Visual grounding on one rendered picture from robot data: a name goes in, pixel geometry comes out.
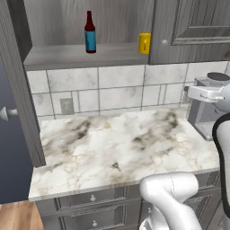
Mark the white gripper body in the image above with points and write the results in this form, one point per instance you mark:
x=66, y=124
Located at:
x=203, y=92

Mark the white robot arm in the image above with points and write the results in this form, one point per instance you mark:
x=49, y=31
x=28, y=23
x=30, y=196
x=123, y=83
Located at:
x=167, y=191

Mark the grey closed cabinet door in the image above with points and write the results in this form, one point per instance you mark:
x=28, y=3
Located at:
x=194, y=30

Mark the white cabinet door knob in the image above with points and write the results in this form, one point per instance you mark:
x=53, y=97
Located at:
x=164, y=42

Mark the yellow mug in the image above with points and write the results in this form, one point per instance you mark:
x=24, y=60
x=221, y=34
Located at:
x=144, y=43

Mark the red beer bottle blue label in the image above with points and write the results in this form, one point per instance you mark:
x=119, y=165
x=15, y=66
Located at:
x=90, y=37

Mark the grey open cabinet door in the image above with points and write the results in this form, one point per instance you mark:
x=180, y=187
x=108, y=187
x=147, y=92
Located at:
x=21, y=99

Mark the silver cabinet door knob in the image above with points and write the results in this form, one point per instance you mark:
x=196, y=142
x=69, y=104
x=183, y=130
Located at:
x=9, y=113

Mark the grey coffee machine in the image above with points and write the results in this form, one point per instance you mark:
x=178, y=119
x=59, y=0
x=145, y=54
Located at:
x=203, y=119

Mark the white drawer knob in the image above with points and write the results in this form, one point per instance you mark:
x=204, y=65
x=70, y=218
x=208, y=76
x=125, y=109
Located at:
x=94, y=223
x=92, y=198
x=149, y=210

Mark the grey wall cabinet shelf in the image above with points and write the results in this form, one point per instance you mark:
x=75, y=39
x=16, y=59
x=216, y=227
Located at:
x=81, y=58

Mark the grey wall outlet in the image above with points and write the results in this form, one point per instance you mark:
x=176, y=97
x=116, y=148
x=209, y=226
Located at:
x=66, y=106

